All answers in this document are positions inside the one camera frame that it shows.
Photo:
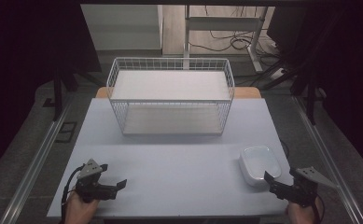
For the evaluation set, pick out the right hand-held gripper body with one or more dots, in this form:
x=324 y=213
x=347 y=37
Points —
x=305 y=189

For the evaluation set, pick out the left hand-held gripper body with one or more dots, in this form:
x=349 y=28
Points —
x=89 y=183

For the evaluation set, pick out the white rectangular dish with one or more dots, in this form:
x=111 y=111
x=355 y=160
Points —
x=257 y=161

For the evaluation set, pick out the person's right hand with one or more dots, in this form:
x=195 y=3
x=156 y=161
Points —
x=300 y=216

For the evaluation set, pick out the person's left hand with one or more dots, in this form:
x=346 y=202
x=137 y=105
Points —
x=78 y=211

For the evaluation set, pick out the black metal stand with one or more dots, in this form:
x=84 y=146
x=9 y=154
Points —
x=57 y=99
x=310 y=102

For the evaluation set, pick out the dark curtain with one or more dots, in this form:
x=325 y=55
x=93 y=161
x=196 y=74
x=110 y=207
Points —
x=20 y=62
x=353 y=77

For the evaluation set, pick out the white cabinet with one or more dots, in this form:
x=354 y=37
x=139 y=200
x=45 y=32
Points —
x=123 y=28

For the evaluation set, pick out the aluminium rail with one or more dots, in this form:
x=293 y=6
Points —
x=34 y=161
x=325 y=158

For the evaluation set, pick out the white metal desk frame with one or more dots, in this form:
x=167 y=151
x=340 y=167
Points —
x=222 y=23

